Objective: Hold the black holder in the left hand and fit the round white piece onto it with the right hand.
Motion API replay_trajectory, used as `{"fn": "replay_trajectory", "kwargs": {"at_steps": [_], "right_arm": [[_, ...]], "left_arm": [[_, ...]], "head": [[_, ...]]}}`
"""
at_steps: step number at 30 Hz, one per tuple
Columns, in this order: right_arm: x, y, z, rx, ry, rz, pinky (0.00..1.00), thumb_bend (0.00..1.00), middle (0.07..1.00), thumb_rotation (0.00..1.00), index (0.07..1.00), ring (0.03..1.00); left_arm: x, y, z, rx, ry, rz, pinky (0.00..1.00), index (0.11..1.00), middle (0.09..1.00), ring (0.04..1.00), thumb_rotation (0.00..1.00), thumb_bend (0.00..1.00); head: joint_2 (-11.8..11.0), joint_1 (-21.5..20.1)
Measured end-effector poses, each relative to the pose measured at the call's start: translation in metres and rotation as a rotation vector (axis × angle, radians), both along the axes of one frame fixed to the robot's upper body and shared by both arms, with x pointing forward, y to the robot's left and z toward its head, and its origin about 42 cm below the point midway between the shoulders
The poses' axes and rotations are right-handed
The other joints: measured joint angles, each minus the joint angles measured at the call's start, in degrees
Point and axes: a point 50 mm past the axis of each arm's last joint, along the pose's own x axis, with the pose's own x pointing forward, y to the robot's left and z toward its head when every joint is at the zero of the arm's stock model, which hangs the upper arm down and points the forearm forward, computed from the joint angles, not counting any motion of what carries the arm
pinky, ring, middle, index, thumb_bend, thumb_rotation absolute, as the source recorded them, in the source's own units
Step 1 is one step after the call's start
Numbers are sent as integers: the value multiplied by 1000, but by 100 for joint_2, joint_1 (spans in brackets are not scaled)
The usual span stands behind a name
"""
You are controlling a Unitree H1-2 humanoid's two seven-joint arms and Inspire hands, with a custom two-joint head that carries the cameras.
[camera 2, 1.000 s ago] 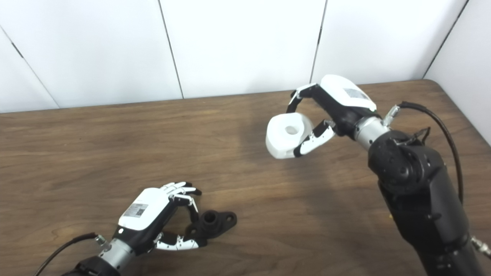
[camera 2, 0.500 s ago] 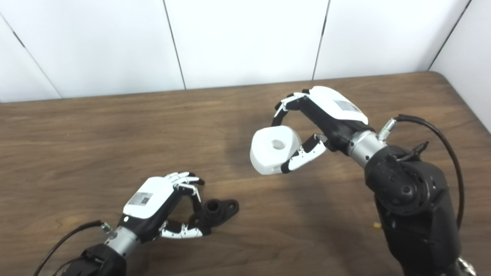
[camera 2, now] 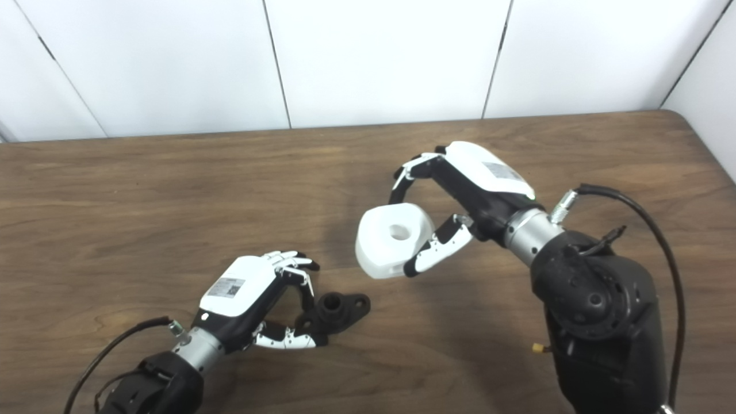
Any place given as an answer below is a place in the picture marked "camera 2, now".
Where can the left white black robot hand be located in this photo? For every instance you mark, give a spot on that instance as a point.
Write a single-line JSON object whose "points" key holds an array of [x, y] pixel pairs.
{"points": [[241, 287]]}

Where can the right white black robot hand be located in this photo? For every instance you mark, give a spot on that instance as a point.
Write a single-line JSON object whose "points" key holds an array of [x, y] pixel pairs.
{"points": [[483, 172]]}

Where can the black flanged holder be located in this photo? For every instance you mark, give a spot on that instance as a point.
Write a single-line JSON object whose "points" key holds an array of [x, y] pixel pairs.
{"points": [[339, 310]]}

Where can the round white piece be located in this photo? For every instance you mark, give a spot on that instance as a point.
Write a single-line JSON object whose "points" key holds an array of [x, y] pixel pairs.
{"points": [[382, 247]]}

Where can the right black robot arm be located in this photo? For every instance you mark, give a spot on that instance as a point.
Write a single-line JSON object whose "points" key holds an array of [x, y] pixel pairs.
{"points": [[598, 310]]}

